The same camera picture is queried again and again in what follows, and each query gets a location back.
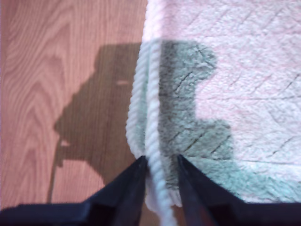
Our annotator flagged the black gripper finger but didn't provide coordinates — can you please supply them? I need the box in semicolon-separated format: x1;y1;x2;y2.
89;156;148;226
176;155;245;226

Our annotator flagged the white fluffy tea towel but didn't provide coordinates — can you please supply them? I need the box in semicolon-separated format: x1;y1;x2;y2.
126;0;301;226

